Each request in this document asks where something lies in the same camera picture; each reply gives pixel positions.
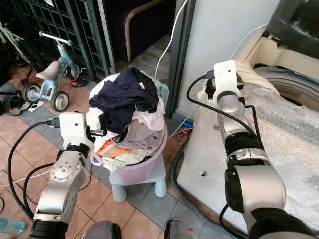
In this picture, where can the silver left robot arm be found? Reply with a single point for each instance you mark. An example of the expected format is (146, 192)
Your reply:
(65, 174)

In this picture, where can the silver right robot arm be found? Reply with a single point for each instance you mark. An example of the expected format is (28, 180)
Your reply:
(254, 184)

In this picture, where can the white top-load washing machine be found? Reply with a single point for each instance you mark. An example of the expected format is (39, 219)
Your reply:
(209, 159)

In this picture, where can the dark washing machine lid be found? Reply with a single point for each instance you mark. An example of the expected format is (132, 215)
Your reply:
(296, 20)

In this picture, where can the orange striped garment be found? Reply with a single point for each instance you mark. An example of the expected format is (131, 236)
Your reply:
(113, 149)

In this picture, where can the cream white garment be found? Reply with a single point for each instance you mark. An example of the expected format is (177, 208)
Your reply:
(124, 160)

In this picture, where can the dark navy garment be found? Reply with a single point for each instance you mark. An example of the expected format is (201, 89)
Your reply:
(119, 97)

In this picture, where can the white and lilac garment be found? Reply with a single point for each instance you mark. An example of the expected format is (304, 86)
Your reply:
(142, 130)

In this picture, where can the lilac plastic laundry basin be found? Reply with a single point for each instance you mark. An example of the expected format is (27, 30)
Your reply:
(142, 169)

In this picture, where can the light blue child tricycle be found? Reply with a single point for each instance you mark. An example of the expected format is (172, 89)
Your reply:
(51, 82)

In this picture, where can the pale blue plastic stool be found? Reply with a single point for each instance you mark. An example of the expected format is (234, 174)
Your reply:
(160, 180)

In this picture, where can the black sandal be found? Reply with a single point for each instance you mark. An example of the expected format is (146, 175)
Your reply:
(16, 103)

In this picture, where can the grey left robot leg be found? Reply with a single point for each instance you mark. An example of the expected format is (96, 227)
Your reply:
(101, 230)

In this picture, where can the grey robot leg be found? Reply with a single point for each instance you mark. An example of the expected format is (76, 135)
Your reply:
(101, 230)
(183, 230)

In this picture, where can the black metal grid gate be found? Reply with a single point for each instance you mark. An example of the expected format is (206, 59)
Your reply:
(75, 20)

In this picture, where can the dark purple sofa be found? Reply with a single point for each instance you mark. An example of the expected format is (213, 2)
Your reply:
(142, 22)

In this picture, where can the clear plastic water bottle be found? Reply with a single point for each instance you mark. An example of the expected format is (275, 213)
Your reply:
(11, 226)

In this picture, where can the grey right robot leg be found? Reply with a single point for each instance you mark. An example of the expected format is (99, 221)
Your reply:
(183, 230)

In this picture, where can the beige cloth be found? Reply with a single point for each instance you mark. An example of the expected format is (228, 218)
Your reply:
(254, 74)

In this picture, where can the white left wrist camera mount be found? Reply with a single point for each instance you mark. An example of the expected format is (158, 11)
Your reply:
(73, 127)

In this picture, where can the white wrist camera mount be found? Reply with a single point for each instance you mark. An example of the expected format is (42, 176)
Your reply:
(73, 127)
(227, 75)

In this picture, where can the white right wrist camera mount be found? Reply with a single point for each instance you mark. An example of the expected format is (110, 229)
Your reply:
(227, 75)

